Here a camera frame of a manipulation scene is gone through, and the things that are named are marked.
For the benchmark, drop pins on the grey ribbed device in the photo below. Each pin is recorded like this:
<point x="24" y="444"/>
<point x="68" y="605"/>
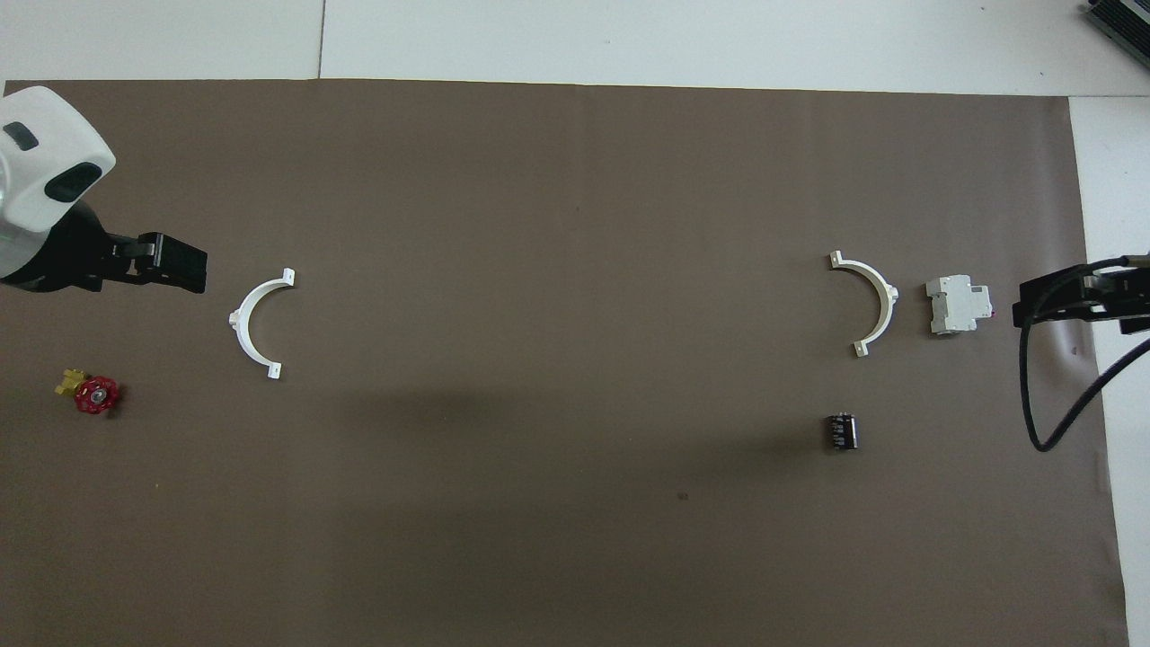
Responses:
<point x="1123" y="18"/>

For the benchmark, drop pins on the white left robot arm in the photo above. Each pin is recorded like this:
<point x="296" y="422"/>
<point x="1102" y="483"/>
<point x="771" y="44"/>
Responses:
<point x="45" y="153"/>

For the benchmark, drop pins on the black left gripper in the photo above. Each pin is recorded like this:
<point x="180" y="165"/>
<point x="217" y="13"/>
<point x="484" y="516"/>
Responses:
<point x="76" y="261"/>

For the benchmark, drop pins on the brown paper mat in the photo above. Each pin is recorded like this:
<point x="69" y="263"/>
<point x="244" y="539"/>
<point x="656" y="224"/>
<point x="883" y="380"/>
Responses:
<point x="539" y="225"/>

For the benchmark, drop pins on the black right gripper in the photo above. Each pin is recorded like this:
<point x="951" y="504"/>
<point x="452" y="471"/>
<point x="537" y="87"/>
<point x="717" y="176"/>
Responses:
<point x="1123" y="288"/>

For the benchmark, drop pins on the black cylindrical capacitor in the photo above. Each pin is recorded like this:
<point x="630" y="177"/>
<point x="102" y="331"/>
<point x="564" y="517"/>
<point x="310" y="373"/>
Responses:
<point x="841" y="432"/>

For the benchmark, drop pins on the white half pipe clamp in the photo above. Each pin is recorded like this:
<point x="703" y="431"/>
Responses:
<point x="240" y="325"/>
<point x="886" y="305"/>

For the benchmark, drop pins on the white circuit breaker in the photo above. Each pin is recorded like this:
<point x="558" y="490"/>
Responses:
<point x="957" y="305"/>

